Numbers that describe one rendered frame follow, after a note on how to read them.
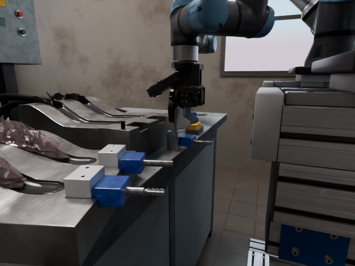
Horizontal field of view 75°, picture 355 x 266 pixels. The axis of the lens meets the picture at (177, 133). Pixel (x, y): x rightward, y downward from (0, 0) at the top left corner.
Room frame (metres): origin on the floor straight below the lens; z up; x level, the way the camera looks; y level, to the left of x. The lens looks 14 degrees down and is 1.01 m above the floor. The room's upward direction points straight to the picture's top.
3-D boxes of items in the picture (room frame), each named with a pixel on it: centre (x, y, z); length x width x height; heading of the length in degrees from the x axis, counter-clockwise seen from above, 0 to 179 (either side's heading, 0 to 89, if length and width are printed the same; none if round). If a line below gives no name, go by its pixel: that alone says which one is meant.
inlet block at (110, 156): (0.41, 0.07, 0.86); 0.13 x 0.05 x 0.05; 85
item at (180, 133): (0.65, -0.04, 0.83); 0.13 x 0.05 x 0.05; 66
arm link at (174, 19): (0.66, -0.02, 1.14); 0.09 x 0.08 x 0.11; 21
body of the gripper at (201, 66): (0.66, -0.03, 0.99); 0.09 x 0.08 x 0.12; 66
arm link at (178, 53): (0.67, -0.02, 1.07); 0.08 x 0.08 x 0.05
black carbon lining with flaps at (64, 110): (0.72, 0.28, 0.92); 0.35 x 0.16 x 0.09; 68
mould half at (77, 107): (0.73, 0.29, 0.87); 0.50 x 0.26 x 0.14; 68
